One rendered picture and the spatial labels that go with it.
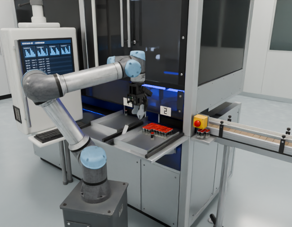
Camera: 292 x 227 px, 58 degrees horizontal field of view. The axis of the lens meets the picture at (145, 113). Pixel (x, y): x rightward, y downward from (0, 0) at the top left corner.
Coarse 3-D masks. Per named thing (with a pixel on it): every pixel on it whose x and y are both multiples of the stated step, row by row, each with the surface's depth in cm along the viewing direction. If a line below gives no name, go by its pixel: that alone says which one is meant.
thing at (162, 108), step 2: (162, 106) 178; (160, 108) 179; (162, 108) 178; (166, 108) 176; (168, 108) 175; (170, 108) 174; (160, 110) 180; (162, 110) 178; (168, 110) 175; (170, 110) 174; (160, 112) 180; (162, 112) 179; (166, 112) 177; (168, 112) 176; (170, 112) 175; (164, 114) 178; (166, 114) 177; (168, 114) 176; (170, 114) 175; (170, 116) 176
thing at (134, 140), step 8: (136, 128) 176; (120, 136) 164; (128, 136) 171; (136, 136) 171; (144, 136) 171; (120, 144) 158; (128, 144) 153; (136, 144) 160; (144, 144) 160; (152, 144) 160; (160, 144) 155; (144, 152) 147
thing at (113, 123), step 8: (120, 112) 212; (96, 120) 192; (104, 120) 199; (112, 120) 199; (120, 120) 199; (128, 120) 199; (136, 120) 199; (144, 120) 196; (104, 128) 181; (112, 128) 176; (120, 128) 176
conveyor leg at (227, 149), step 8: (224, 152) 175; (224, 160) 176; (224, 168) 177; (224, 176) 179; (224, 184) 181; (224, 192) 183; (224, 200) 186; (224, 208) 189; (216, 216) 193; (216, 224) 194
